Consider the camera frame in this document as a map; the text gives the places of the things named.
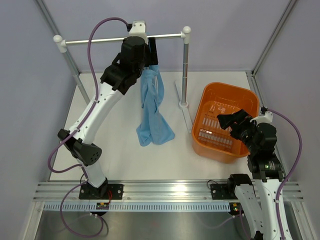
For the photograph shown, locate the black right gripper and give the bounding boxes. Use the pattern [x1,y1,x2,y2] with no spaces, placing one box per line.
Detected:
[217,109,259,154]

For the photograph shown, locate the light blue shorts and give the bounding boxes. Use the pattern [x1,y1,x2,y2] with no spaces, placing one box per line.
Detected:
[136,65,175,147]

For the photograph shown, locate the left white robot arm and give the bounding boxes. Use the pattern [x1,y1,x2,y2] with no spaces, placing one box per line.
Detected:
[57,36,158,200]

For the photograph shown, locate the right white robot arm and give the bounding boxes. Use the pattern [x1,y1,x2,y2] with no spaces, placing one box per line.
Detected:
[217,109,293,240]

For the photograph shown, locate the orange plastic laundry basket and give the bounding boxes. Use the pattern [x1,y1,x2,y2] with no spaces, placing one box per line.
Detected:
[191,82,260,164]

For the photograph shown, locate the silver clothes rack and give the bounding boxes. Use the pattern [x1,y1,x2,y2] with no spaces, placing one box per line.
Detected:
[53,26,193,133]

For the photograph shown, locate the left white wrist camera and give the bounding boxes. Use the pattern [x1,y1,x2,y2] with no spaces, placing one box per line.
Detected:
[128,20,148,43]

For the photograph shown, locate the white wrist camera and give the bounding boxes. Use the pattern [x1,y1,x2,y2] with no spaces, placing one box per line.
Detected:
[250,106,273,126]
[128,20,148,43]

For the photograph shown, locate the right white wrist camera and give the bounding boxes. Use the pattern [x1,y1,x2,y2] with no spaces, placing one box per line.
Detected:
[250,106,273,126]

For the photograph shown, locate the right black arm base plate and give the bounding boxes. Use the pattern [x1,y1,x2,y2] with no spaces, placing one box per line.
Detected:
[206,179,237,200]

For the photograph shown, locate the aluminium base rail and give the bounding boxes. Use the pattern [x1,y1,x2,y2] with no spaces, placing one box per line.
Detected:
[33,181,305,202]

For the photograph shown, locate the aluminium frame post left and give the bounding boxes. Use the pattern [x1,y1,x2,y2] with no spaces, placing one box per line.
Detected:
[34,0,60,36]

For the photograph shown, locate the aluminium frame post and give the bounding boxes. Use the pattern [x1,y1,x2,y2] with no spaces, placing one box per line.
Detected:
[251,0,299,77]
[34,0,60,36]

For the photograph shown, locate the aluminium frame post right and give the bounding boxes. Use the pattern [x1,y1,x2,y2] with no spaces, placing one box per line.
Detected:
[251,0,299,77]

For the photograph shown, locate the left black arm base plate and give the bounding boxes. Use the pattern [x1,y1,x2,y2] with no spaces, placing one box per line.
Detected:
[78,183,124,200]

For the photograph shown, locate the white slotted cable duct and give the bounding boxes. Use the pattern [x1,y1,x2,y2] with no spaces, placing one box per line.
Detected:
[43,202,231,212]

